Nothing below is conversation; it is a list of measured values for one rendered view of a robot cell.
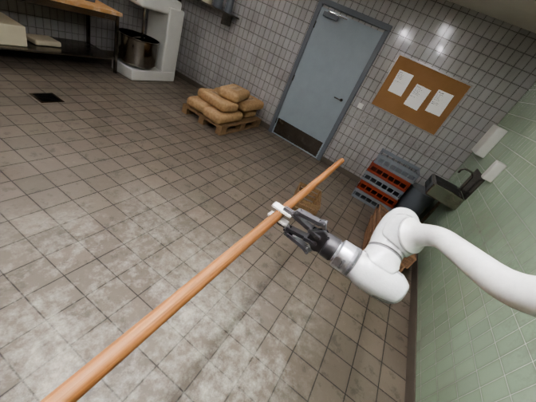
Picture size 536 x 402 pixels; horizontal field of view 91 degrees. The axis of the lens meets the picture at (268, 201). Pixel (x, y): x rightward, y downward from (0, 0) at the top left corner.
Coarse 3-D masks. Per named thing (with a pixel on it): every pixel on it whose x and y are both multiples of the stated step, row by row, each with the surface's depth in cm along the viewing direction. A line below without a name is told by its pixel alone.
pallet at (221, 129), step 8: (184, 104) 414; (184, 112) 420; (192, 112) 430; (200, 112) 409; (200, 120) 410; (208, 120) 403; (240, 120) 445; (248, 120) 460; (256, 120) 478; (216, 128) 401; (224, 128) 403; (232, 128) 438; (240, 128) 445; (248, 128) 469
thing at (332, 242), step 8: (320, 232) 78; (328, 232) 78; (312, 240) 80; (320, 240) 79; (328, 240) 76; (336, 240) 77; (312, 248) 81; (320, 248) 80; (328, 248) 76; (336, 248) 75; (328, 256) 76
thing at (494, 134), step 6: (492, 126) 321; (498, 126) 308; (486, 132) 328; (492, 132) 307; (498, 132) 303; (504, 132) 300; (486, 138) 316; (492, 138) 307; (498, 138) 304; (480, 144) 320; (486, 144) 312; (492, 144) 309; (474, 150) 329; (480, 150) 316; (486, 150) 313; (480, 156) 318
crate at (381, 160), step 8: (384, 152) 399; (376, 160) 372; (384, 160) 367; (392, 160) 362; (400, 160) 393; (384, 168) 371; (392, 168) 382; (400, 168) 361; (408, 168) 391; (416, 168) 387; (400, 176) 365; (408, 176) 379; (416, 176) 355
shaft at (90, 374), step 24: (336, 168) 133; (240, 240) 66; (216, 264) 57; (192, 288) 50; (168, 312) 46; (120, 336) 40; (144, 336) 42; (96, 360) 37; (120, 360) 38; (72, 384) 34
